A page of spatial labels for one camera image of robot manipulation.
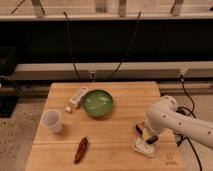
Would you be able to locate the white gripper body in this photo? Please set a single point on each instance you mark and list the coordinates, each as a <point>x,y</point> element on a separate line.
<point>147,134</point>

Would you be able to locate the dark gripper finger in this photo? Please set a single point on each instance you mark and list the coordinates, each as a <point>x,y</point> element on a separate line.
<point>139,128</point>
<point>152,139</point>

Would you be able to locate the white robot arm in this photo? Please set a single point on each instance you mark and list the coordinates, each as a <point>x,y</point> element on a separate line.
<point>163,114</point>

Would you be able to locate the white sponge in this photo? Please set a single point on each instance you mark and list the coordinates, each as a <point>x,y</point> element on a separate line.
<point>142,147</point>

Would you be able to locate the green bowl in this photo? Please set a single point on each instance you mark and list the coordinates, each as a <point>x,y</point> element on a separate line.
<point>97,103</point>

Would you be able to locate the small white cube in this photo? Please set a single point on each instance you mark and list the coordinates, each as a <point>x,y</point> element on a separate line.
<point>68,109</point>

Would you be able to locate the white plastic cup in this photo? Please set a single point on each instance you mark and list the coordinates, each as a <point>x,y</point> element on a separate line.
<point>51,119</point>

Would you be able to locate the black box at left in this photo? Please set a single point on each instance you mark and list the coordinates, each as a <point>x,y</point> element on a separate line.
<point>8,63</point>

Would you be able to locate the wall power outlet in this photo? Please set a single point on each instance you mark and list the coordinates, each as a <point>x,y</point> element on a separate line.
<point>92,75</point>

